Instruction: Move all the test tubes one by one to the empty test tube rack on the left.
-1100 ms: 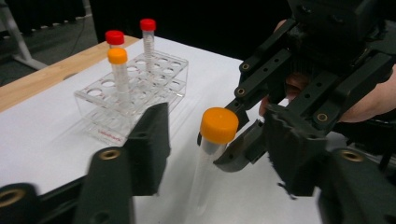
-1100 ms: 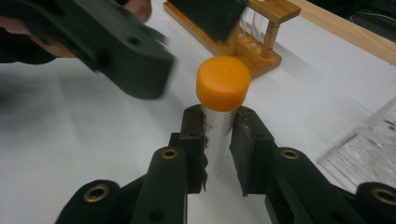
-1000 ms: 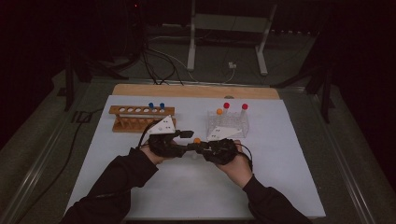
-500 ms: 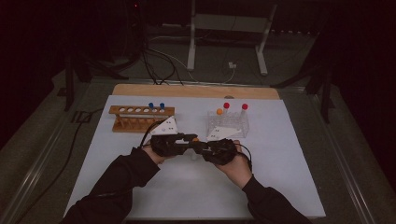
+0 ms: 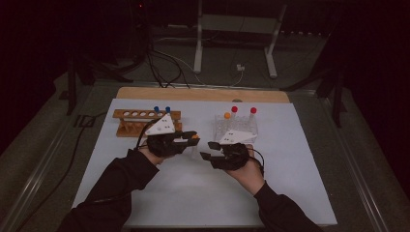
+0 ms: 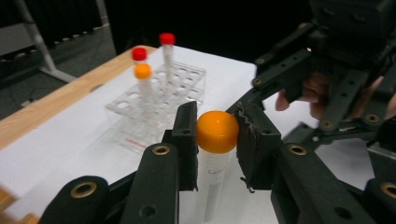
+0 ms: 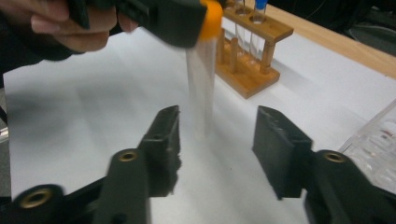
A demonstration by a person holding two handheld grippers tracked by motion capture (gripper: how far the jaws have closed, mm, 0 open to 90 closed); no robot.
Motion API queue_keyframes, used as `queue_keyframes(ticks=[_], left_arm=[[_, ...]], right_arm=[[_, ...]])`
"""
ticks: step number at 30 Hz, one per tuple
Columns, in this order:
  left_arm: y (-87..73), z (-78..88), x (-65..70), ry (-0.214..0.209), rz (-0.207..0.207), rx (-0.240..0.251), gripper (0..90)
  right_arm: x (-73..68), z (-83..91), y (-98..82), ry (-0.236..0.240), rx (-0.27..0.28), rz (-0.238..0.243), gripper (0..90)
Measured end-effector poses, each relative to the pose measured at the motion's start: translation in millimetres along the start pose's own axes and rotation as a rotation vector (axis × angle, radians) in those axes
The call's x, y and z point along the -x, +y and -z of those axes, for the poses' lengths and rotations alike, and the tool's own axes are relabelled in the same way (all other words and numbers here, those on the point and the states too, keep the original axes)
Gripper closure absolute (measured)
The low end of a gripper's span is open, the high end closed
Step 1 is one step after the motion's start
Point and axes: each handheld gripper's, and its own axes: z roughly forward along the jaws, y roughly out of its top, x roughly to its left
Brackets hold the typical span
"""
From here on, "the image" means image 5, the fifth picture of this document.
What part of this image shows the person's right hand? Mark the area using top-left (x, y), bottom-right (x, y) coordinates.
top-left (224, 144), bottom-right (266, 196)

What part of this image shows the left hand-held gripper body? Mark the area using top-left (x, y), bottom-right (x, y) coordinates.
top-left (144, 113), bottom-right (189, 160)

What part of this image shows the black metal stand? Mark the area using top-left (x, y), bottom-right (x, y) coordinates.
top-left (279, 64), bottom-right (347, 129)
top-left (66, 54), bottom-right (133, 116)

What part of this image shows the black power strip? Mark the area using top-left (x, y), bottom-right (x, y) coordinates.
top-left (279, 29), bottom-right (325, 37)

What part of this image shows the black cable bundle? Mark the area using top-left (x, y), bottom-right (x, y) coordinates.
top-left (144, 44), bottom-right (191, 89)

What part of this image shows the metal floor rail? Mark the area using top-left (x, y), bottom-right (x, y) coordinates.
top-left (0, 84), bottom-right (98, 232)
top-left (317, 93), bottom-right (390, 232)

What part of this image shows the white metal stand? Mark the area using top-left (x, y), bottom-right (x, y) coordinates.
top-left (192, 0), bottom-right (288, 79)

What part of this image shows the white table sheet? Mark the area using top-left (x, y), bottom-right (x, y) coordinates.
top-left (66, 98), bottom-right (338, 227)

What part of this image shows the dark device with red light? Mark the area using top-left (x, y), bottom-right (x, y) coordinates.
top-left (130, 0), bottom-right (151, 20)

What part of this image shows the orange cap test tube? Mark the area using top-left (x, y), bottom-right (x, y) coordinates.
top-left (190, 133), bottom-right (200, 160)
top-left (223, 111), bottom-right (232, 134)

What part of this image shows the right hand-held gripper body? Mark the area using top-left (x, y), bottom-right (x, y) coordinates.
top-left (210, 129), bottom-right (258, 171)

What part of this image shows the wooden test tube rack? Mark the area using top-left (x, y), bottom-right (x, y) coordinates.
top-left (112, 108), bottom-right (183, 138)

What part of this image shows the red cap test tube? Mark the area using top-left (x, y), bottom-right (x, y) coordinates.
top-left (249, 106), bottom-right (258, 131)
top-left (230, 105), bottom-right (239, 130)

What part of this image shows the left hand-held gripper cable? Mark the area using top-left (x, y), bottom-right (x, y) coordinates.
top-left (135, 119), bottom-right (160, 151)

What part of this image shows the white floor cable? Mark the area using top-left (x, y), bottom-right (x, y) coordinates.
top-left (154, 37), bottom-right (245, 88)

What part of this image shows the long black floor cable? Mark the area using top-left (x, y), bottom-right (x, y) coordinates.
top-left (14, 110), bottom-right (109, 232)

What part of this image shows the person's left hand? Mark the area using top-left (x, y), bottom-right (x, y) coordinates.
top-left (138, 146), bottom-right (169, 166)

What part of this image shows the clear plastic test tube rack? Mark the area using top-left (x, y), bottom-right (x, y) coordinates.
top-left (214, 115), bottom-right (259, 145)

